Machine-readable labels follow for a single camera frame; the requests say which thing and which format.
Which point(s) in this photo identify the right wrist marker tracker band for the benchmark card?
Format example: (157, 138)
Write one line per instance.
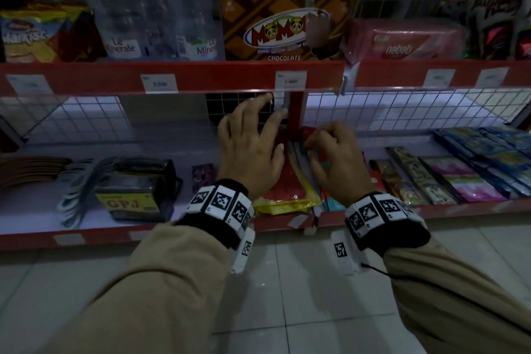
(381, 214)

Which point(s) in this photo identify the person's left thumb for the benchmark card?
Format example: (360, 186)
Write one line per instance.
(279, 154)

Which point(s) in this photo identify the left wrist marker tracker band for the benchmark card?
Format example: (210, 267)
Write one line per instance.
(220, 204)

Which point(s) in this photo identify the teal snack packet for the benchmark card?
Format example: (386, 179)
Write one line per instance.
(332, 200)

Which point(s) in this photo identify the red lower shelf edge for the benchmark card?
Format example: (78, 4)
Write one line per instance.
(103, 235)

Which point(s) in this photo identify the small purple packet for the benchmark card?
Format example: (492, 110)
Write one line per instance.
(203, 177)

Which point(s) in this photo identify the clear plastic tag holder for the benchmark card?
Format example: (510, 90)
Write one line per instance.
(349, 78)

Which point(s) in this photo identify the pink sachet pack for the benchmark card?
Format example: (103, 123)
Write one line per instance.
(462, 177)

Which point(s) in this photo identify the row of blue sachet packets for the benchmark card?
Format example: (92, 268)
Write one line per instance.
(489, 154)

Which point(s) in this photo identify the row of dark snack bags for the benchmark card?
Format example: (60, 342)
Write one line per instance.
(502, 26)

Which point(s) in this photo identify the blank white shelf label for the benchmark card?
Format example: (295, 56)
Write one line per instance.
(68, 239)
(298, 221)

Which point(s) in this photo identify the black pack with yellow label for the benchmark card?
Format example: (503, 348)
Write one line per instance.
(135, 190)

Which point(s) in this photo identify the person's left forearm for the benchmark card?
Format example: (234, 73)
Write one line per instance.
(157, 291)

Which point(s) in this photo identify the person's left hand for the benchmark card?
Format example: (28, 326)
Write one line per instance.
(247, 154)

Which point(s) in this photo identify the yellow and blue biscuit packet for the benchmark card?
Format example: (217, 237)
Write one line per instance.
(27, 36)

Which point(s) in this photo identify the pack of clear water bottles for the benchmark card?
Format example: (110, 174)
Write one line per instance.
(153, 5)

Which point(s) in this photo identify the long yellow strip packet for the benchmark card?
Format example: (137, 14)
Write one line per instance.
(303, 177)

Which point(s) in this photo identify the person's left little finger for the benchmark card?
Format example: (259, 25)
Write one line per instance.
(222, 129)

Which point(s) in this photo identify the white price tag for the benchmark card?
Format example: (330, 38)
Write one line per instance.
(438, 78)
(159, 83)
(290, 80)
(29, 84)
(491, 77)

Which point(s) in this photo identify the person's right hand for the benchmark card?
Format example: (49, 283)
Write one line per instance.
(342, 163)

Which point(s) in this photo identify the person's right thumb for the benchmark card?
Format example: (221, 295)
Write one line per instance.
(314, 163)

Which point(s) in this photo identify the red shelf upright post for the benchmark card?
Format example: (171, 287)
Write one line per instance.
(296, 111)

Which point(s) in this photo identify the red and yellow snack packet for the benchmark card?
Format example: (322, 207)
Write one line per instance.
(286, 185)

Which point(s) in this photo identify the person's right forearm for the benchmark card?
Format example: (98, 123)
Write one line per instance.
(452, 304)

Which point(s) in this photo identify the brown chocolate snack box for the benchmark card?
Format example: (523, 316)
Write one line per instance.
(282, 28)

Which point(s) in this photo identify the small red snack packet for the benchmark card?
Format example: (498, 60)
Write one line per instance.
(309, 136)

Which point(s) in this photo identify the wrist marker tracker band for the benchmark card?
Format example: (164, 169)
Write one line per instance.
(381, 214)
(220, 204)

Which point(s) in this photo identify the row of brown sachet strips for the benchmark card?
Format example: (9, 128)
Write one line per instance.
(408, 177)

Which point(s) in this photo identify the stack of brown paper items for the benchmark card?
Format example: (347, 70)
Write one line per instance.
(29, 171)

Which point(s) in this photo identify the person's left middle finger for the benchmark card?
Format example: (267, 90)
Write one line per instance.
(258, 108)

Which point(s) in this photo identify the bundle of grey plastic spoons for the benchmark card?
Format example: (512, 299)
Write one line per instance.
(79, 194)

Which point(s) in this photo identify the pink wafer pack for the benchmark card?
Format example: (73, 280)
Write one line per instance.
(404, 40)

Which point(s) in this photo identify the red upper shelf rail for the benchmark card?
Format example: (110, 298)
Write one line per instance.
(207, 75)

